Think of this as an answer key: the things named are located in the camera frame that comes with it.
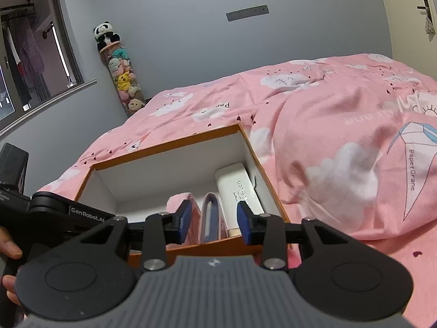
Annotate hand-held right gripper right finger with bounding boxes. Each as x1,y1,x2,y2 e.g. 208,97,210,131
237,200,352,270

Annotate cream door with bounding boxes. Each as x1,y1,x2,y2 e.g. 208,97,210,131
374,0,437,62

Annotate purple zipper pouch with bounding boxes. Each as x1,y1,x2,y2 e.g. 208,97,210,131
200,192,229,243

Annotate grey wall socket panel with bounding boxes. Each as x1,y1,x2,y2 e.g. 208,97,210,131
226,5,269,22

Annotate hanging clothes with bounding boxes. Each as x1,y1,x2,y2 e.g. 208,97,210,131
2,17,46,110

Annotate orange cardboard box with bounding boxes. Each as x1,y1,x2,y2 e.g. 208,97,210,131
74,124,291,269

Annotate pink soft pouch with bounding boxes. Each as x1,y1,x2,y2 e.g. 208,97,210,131
166,193,202,245

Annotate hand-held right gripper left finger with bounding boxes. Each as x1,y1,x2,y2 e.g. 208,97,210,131
73,199,192,271

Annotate person's left hand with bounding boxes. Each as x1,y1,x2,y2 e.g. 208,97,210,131
0,227,24,318

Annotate panda plush toy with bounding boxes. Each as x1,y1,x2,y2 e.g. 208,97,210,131
93,21,121,53

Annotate white glasses case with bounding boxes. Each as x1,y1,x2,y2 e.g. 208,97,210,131
214,164,265,229

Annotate window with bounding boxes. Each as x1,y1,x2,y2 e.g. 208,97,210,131
0,0,98,137

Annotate clear tube of plush toys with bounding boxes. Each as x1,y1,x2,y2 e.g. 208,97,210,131
99,41,147,118

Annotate pink printed blanket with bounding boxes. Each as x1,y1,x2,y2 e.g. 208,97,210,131
36,53,437,328

